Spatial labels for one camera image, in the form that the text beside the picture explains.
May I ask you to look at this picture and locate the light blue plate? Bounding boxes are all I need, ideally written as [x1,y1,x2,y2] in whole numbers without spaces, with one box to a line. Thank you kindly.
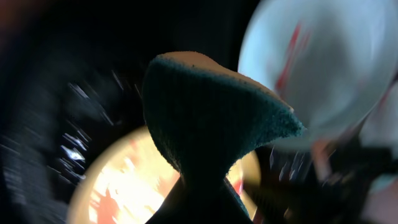
[238,0,397,151]

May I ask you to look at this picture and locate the pale green plate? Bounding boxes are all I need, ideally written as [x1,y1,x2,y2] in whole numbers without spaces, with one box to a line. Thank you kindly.
[359,103,397,159]

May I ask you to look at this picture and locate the yellow plate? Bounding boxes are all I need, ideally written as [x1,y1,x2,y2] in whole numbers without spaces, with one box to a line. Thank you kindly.
[67,126,262,224]

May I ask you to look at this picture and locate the round black tray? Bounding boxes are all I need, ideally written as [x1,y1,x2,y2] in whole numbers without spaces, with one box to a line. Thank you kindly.
[1,1,260,223]

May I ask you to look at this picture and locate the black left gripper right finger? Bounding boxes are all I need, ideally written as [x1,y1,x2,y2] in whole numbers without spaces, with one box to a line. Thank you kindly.
[213,179,253,224]

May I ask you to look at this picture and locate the green yellow sponge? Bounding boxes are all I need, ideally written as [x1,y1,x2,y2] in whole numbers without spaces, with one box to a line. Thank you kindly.
[142,50,305,224]

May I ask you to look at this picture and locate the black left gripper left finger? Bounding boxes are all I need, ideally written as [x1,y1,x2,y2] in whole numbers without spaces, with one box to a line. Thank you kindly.
[146,179,189,224]

